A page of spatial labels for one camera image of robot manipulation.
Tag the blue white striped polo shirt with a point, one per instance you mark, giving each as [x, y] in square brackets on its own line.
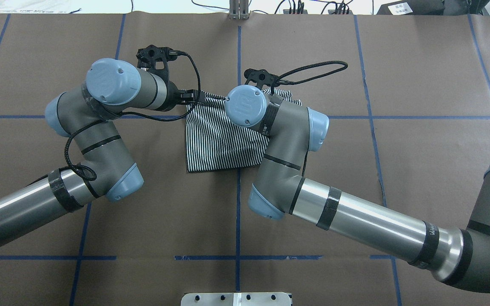
[213, 142]

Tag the clear plastic bag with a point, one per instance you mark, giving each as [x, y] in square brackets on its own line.
[38, 6]

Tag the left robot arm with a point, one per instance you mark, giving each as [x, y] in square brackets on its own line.
[98, 163]

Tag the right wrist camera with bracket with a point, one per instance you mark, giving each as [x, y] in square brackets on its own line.
[260, 78]

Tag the right grey power hub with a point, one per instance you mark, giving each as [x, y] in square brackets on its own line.
[341, 8]

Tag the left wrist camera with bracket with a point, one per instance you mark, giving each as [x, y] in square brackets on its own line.
[155, 60]

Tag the black box with label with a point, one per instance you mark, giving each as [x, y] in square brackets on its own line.
[412, 7]

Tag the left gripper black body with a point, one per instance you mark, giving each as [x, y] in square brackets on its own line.
[170, 94]

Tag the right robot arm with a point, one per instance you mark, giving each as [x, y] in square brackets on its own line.
[456, 257]

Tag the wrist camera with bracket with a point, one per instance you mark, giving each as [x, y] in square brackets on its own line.
[155, 60]
[260, 78]

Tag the grey power hub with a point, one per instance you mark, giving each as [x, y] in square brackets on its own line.
[341, 8]
[295, 7]

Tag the left grey power hub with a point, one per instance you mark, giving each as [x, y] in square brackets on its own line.
[295, 7]

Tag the aluminium frame post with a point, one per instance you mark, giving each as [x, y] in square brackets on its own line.
[239, 9]

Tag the brown paper table cover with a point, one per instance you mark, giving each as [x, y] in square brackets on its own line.
[409, 128]

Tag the white mounting plate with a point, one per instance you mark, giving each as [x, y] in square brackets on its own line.
[268, 298]

